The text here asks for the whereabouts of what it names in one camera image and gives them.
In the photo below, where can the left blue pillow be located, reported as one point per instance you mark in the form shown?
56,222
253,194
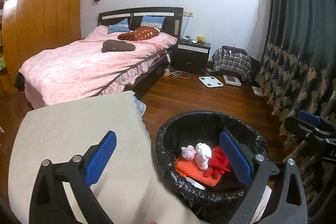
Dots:
122,26

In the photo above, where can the right blue pillow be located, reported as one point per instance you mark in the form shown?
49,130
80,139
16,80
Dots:
153,21

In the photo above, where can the red cloth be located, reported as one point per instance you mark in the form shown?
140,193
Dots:
217,165

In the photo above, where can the white and blue wrapper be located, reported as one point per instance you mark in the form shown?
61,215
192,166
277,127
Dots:
195,183

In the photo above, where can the red dotted cushion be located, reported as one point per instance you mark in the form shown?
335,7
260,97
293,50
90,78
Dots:
140,34

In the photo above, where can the brown cushion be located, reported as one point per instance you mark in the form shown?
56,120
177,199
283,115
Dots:
117,46

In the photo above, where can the plaid bag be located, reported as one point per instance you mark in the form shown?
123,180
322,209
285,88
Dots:
233,59

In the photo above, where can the dark green patterned curtain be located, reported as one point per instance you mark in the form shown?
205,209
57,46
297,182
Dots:
298,66

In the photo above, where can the blue pillow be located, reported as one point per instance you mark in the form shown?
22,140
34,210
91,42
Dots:
122,26
153,21

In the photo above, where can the wooden wardrobe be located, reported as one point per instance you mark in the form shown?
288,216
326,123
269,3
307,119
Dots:
31,26

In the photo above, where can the black nightstand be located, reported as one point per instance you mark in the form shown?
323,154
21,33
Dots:
191,57

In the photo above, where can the orange foam fruit net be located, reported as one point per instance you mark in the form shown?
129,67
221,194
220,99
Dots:
190,169

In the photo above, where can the white power strip with cables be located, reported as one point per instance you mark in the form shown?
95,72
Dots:
170,71

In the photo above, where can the white tissue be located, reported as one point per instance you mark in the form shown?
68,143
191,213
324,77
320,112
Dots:
203,155

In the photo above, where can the pink cloth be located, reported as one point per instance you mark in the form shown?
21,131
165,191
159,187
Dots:
188,153

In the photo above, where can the white bathroom scale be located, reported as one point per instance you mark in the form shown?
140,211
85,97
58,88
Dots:
210,81

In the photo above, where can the black-lined trash bin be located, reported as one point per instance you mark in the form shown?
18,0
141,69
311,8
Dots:
216,203

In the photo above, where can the yellow plush toy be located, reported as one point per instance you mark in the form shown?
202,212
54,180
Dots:
200,39

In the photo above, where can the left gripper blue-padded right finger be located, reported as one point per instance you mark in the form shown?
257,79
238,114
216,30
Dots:
239,157

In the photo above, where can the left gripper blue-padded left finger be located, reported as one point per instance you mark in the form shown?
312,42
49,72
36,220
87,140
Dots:
97,157

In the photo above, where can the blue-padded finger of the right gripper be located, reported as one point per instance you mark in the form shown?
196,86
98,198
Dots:
309,118

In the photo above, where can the blue patterned cloth under table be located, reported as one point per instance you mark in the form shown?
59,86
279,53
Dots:
141,107

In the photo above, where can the pink-topped scale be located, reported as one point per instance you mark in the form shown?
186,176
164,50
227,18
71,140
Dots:
230,80

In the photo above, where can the black wooden headboard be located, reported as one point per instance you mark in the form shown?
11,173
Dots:
172,24

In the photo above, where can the bed with pink cover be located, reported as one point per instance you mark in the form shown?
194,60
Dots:
81,70

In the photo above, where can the booklet on floor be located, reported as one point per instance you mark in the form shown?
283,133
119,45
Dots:
257,91

